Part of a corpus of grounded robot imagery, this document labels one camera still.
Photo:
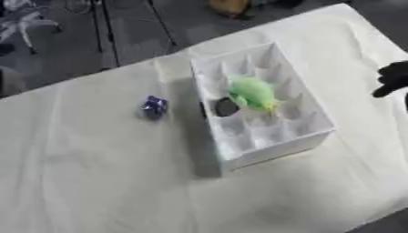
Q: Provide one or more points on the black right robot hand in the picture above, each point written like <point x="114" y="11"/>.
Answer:
<point x="394" y="77"/>

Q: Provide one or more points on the white box with dividers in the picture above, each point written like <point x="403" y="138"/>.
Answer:
<point x="260" y="106"/>

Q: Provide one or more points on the green soft toy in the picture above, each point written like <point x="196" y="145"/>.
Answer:
<point x="252" y="92"/>

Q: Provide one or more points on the dark grey round object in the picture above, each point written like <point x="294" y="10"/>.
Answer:
<point x="225" y="107"/>

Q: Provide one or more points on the orange brown bag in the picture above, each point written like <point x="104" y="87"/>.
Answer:
<point x="229" y="7"/>

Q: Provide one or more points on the blue crumpled wrapper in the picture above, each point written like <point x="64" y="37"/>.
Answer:
<point x="154" y="106"/>

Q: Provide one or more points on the black tripod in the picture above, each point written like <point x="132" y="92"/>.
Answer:
<point x="109" y="27"/>

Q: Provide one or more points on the office chair with star base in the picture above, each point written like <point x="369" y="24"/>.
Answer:
<point x="24" y="22"/>

